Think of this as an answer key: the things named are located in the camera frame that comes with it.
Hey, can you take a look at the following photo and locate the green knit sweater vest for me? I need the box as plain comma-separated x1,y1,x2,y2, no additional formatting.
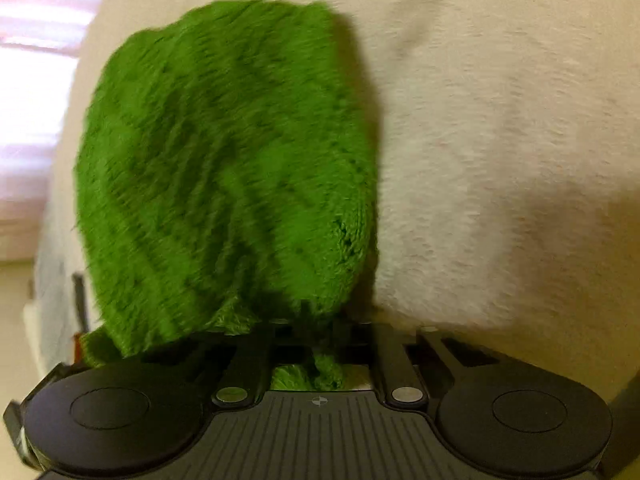
75,0,378,391

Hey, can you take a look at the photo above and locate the pink curtain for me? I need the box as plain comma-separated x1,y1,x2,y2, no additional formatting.
1,0,101,262

